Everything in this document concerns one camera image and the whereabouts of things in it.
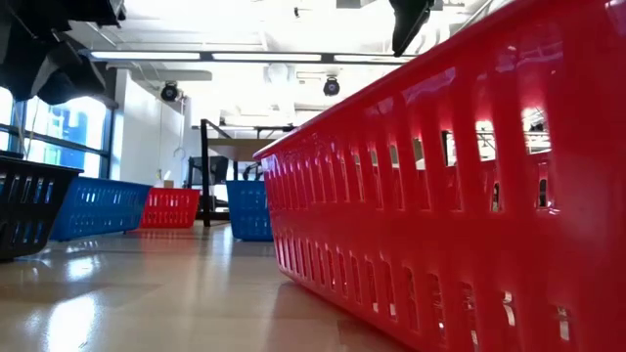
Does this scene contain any red plastic slotted basket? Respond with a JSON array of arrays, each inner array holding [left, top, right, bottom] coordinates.
[[140, 187, 201, 230], [252, 0, 626, 352]]

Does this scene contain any blue plastic slotted basket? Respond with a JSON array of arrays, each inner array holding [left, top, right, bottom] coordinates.
[[225, 179, 274, 242], [50, 176, 153, 242]]

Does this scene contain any black plastic slotted basket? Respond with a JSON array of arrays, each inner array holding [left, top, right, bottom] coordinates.
[[0, 154, 83, 263]]

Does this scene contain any wooden shelf with black legs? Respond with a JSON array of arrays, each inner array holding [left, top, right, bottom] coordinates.
[[200, 118, 278, 229]]

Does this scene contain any long ceiling light bar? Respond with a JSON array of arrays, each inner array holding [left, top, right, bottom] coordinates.
[[89, 50, 420, 64]]

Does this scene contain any black computer monitor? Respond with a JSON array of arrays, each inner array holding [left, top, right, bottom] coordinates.
[[187, 154, 230, 187]]

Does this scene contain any large glass window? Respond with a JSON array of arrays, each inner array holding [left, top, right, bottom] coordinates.
[[0, 87, 116, 180]]

